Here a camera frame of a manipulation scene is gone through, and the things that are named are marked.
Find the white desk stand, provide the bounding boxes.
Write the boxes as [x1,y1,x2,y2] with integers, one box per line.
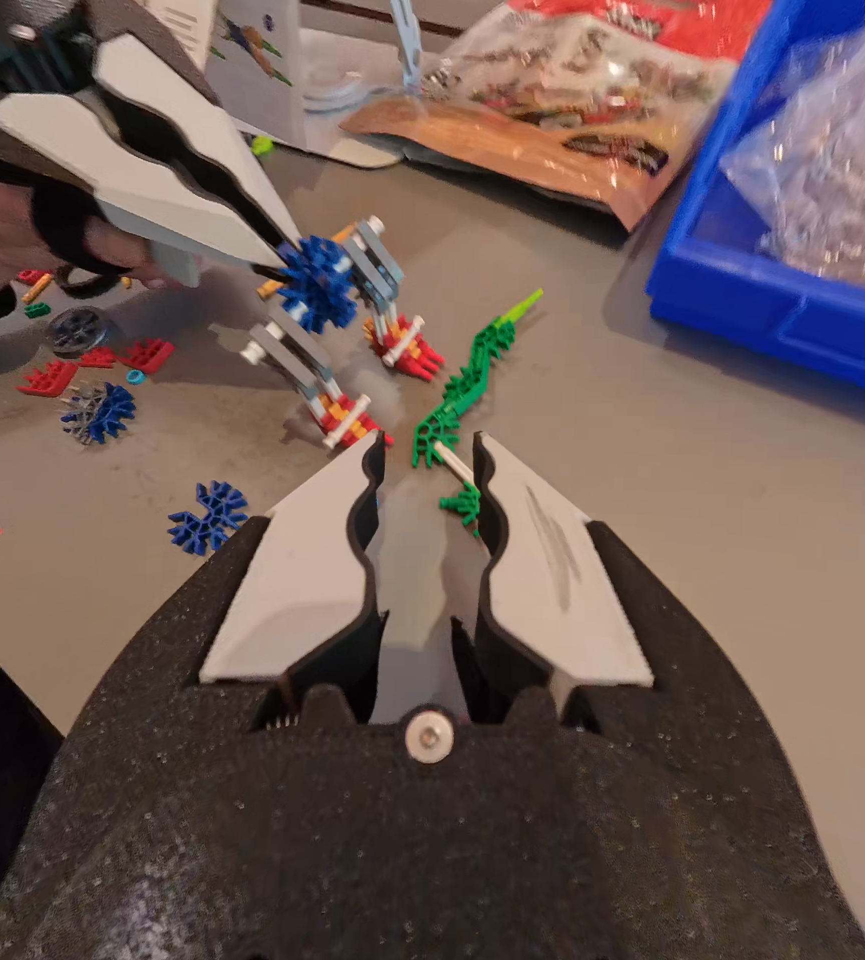
[303,0,428,171]

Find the blue snowflake connector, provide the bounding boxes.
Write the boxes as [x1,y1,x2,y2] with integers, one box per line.
[167,481,251,558]

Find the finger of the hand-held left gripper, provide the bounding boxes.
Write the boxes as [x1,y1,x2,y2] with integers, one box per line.
[93,30,306,250]
[0,92,289,273]

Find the green toy connector chain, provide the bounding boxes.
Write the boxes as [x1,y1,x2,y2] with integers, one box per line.
[411,288,546,539]

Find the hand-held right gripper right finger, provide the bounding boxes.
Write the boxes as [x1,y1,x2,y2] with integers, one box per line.
[451,431,656,727]

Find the white instruction booklet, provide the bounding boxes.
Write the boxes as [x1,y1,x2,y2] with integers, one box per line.
[207,0,310,151]

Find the clear plastic bag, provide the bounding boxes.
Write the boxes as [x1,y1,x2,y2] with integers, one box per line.
[721,0,865,299]

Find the blue storage bin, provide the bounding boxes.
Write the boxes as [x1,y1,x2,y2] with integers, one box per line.
[646,0,865,404]

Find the grey wheel hub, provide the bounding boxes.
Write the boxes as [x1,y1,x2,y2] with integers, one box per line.
[46,306,116,359]

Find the multicoloured construction toy model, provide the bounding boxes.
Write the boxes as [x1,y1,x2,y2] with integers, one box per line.
[241,213,449,453]

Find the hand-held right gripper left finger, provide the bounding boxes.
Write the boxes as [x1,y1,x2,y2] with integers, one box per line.
[197,431,390,685]

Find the orange toy package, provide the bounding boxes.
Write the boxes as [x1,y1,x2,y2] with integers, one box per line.
[338,0,773,235]

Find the blue and grey snowflake connectors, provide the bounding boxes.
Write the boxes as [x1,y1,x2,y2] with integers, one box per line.
[59,381,138,447]

